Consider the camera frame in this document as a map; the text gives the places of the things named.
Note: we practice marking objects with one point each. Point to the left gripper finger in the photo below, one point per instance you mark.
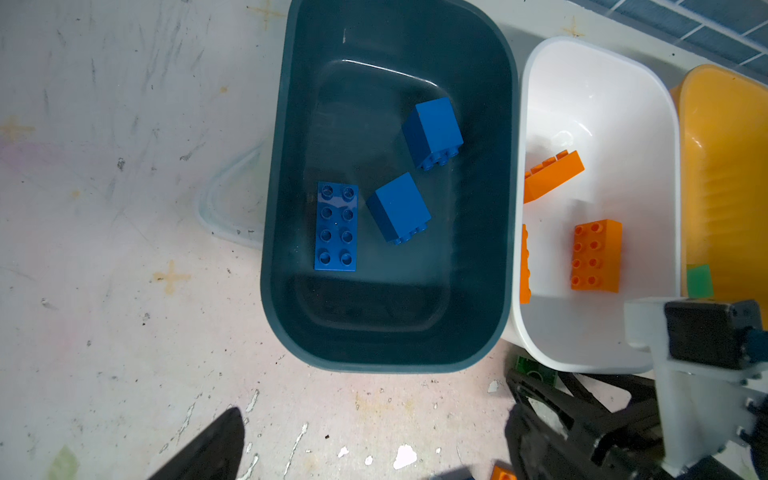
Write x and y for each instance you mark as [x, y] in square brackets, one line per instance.
[215, 453]

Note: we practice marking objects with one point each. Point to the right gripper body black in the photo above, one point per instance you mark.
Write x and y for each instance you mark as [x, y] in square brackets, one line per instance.
[553, 434]

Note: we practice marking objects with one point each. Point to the orange lego top small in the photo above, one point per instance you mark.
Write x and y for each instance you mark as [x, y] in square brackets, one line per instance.
[525, 291]

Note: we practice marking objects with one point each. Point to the orange lego long top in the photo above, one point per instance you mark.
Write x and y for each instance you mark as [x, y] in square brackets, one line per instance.
[596, 256]

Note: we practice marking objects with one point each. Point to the green lego small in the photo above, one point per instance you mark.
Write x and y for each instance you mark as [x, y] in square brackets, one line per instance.
[699, 283]

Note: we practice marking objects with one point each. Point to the long blue lego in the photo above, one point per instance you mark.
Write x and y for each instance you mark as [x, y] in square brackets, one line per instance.
[336, 227]

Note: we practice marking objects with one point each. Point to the orange lego horizontal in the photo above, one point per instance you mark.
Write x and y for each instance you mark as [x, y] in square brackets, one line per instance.
[550, 174]

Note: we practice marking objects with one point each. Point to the blue lego square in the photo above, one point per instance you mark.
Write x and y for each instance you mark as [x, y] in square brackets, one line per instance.
[399, 210]

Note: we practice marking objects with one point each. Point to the blue lego with hole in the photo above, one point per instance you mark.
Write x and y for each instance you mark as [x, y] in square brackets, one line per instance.
[432, 133]

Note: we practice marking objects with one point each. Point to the green lego top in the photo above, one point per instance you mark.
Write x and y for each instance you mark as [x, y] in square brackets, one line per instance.
[533, 369]

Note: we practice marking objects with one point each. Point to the white plastic bin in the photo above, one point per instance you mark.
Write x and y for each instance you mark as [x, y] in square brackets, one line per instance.
[620, 118]

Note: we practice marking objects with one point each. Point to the dark teal plastic bin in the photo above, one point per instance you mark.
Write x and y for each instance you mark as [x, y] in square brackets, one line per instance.
[352, 72]

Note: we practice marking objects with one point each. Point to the yellow plastic bin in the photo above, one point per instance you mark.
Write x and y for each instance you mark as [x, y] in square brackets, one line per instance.
[723, 127]

